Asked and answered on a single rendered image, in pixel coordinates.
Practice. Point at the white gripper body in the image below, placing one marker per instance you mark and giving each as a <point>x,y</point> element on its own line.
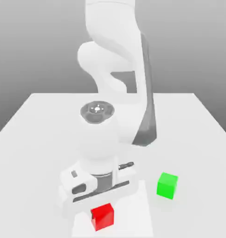
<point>81,204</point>

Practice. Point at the small red cube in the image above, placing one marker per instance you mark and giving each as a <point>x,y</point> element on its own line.
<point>103,217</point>

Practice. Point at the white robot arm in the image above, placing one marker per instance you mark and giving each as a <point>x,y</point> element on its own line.
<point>112,46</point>

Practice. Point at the small green cube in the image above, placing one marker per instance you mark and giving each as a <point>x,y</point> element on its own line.
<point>166,186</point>

